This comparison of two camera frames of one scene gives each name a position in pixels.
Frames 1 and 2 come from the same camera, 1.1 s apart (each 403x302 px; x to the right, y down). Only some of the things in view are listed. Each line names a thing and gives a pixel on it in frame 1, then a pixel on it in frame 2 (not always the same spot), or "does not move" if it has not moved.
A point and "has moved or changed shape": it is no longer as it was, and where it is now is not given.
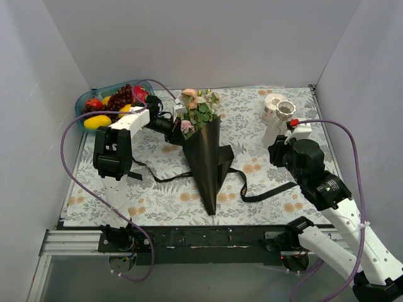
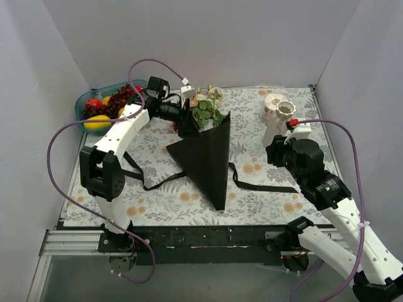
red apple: (94, 102) does not move
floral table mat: (164, 190) does not move
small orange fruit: (104, 102) does not move
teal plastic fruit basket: (107, 91) does not move
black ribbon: (142, 175) → (235, 180)
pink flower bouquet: (201, 107) has moved or changed shape
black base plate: (201, 245) does not move
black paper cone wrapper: (209, 163) has moved or changed shape
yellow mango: (96, 121) does not move
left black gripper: (175, 135) → (184, 116)
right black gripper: (276, 151) does not move
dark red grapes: (123, 97) does not move
